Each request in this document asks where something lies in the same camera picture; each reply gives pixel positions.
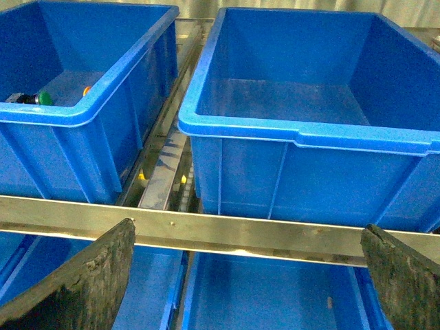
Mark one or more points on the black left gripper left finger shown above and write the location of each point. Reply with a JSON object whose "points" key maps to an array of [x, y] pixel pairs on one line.
{"points": [[84, 293]]}

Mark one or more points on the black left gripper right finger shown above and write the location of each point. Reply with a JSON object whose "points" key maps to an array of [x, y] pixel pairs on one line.
{"points": [[407, 281]]}

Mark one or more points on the blue bin right of buttons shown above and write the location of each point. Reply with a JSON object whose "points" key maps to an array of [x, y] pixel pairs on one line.
{"points": [[315, 116]]}

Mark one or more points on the blue bin with buttons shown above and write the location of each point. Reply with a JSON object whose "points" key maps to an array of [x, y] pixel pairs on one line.
{"points": [[82, 148]]}

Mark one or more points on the lower shelf blue bin middle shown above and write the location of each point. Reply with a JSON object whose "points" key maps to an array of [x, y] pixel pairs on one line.
{"points": [[151, 295]]}

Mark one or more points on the shelf blue bin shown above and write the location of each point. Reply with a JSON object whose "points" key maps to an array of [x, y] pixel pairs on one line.
{"points": [[234, 292], [151, 295]]}

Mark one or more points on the lower shelf blue bin right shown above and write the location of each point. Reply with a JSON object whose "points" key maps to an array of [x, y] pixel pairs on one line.
{"points": [[234, 292]]}

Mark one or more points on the green push button lying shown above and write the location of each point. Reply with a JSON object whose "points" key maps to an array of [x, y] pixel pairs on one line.
{"points": [[41, 98]]}

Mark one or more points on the yellow push button lying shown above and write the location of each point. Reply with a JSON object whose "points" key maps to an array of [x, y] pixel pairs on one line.
{"points": [[86, 90]]}

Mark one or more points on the steel shelf front rail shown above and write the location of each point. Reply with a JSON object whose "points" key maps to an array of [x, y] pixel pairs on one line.
{"points": [[258, 238]]}

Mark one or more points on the steel divider rail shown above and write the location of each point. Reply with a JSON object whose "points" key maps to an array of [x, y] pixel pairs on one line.
{"points": [[165, 182]]}

